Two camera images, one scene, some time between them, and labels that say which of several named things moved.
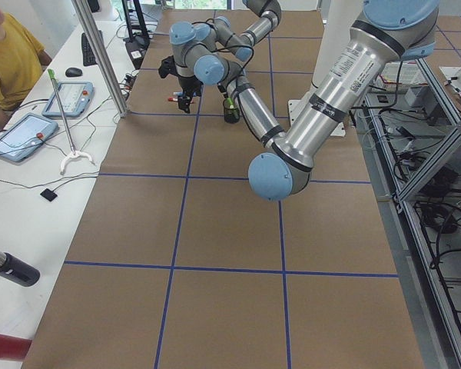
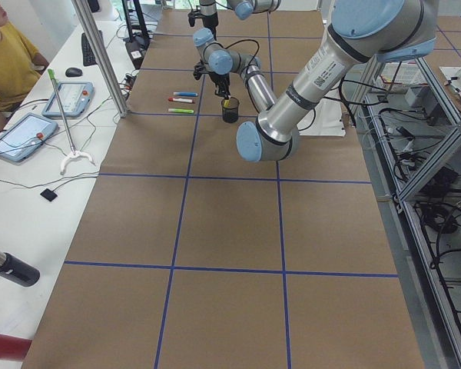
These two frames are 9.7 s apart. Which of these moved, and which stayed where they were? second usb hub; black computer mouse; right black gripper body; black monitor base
Moved: right black gripper body
Stayed: second usb hub; black computer mouse; black monitor base
